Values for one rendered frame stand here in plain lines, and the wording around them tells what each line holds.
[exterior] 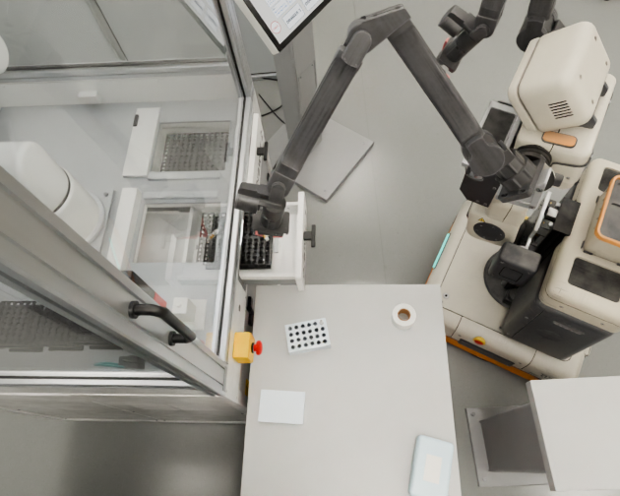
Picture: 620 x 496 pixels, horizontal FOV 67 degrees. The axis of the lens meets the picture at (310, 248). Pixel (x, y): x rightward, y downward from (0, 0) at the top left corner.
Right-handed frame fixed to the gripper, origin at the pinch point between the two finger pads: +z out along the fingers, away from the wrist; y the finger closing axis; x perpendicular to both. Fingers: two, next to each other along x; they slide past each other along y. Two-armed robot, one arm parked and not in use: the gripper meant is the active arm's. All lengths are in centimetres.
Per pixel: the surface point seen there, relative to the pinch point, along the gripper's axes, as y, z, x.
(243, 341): 4.3, 4.4, 30.5
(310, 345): -15.4, 11.1, 29.3
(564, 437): -83, -3, 52
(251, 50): 11, 85, -153
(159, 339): 19, -44, 41
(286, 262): -7.1, 10.2, 4.2
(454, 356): -92, 75, 17
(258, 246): 2.2, 6.1, 1.6
